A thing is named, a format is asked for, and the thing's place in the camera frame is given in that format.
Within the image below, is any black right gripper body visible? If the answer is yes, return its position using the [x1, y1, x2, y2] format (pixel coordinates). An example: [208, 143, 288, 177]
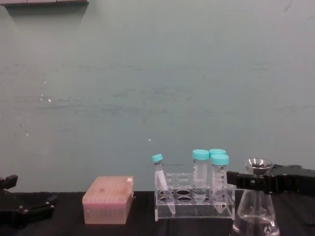
[270, 164, 315, 198]

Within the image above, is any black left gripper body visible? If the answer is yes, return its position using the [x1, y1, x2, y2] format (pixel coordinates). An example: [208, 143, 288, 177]
[0, 190, 23, 231]

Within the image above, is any clear glass conical flask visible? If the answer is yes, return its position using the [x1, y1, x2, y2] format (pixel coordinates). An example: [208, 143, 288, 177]
[231, 157, 282, 236]

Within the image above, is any wide teal-capped conical tube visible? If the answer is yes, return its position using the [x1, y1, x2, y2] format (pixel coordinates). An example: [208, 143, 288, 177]
[209, 148, 227, 158]
[192, 149, 209, 205]
[209, 154, 230, 214]

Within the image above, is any clear acrylic tube rack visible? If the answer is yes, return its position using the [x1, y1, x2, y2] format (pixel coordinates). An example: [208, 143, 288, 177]
[154, 173, 235, 221]

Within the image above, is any pink pipette tip box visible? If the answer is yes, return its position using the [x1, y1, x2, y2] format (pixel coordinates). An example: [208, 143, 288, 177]
[82, 175, 135, 225]

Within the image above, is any slim teal-capped conical tube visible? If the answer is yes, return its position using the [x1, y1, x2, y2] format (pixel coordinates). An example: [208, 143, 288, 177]
[151, 153, 177, 215]

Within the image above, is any black table cloth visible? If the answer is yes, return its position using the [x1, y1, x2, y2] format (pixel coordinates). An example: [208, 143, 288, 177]
[0, 189, 315, 236]

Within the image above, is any grey wall-mounted shelf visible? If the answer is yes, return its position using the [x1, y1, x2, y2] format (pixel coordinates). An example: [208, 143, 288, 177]
[0, 0, 90, 9]

